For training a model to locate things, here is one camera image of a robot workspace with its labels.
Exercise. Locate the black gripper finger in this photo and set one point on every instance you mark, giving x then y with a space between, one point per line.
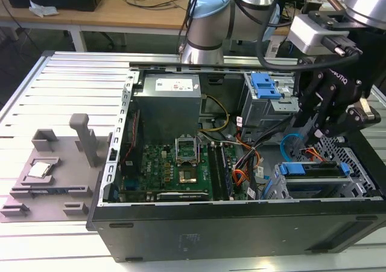
330 109
307 97

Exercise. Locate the hard disk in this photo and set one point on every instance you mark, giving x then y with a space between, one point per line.
316 174

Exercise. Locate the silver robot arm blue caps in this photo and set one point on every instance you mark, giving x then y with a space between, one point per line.
208 27

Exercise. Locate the metal disk bay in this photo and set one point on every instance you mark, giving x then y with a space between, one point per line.
359 175

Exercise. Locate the black RAM slot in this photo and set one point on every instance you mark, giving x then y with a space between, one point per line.
226 172
214 172

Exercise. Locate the blue drive carrier latch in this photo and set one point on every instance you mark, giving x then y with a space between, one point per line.
265 88

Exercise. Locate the metal drive cage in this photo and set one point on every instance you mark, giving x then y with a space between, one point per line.
262 112

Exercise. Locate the white label sticker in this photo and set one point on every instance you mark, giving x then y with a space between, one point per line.
273 46

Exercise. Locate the grey power supply unit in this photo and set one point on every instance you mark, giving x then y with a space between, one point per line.
169 109

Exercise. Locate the CPU socket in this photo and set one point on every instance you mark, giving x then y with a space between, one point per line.
187 177

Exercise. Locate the black graphics card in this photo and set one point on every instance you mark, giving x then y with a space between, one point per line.
181 196

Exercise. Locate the black open PC case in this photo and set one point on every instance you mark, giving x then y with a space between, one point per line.
211 232

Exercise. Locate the green motherboard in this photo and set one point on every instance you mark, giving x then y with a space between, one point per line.
153 169

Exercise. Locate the wooden desk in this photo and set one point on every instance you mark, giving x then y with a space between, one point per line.
120 15

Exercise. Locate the grey parts rack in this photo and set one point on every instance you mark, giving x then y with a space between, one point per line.
69 175

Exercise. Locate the RAM stick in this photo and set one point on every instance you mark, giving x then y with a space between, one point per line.
57 191

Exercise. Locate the silver CPU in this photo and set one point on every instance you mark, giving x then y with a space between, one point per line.
39 169

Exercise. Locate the white crumpled plastic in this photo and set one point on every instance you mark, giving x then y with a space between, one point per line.
42 10

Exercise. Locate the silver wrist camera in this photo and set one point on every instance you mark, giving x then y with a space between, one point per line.
304 33

